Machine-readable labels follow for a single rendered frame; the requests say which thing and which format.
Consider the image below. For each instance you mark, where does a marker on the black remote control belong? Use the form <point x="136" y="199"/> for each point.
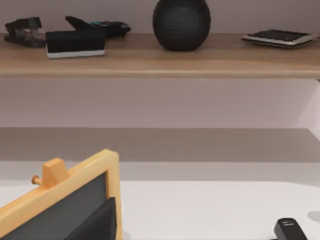
<point x="110" y="27"/>

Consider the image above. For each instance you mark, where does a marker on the wooden shelf board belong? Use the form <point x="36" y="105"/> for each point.
<point x="175" y="62"/>

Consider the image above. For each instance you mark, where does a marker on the black and silver calculator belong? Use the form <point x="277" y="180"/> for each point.
<point x="277" y="38"/>

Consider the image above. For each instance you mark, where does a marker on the black round speaker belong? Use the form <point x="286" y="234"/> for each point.
<point x="181" y="25"/>

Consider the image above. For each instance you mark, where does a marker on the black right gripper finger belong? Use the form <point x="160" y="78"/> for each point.
<point x="101" y="225"/>

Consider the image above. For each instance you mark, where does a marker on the black stapler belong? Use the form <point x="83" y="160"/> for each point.
<point x="23" y="35"/>

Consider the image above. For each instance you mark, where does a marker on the small black rounded device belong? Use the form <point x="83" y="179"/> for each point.
<point x="290" y="230"/>

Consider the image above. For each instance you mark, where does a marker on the black and white board eraser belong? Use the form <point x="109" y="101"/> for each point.
<point x="75" y="42"/>

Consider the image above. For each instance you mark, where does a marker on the wooden framed blackboard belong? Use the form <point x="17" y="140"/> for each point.
<point x="75" y="200"/>

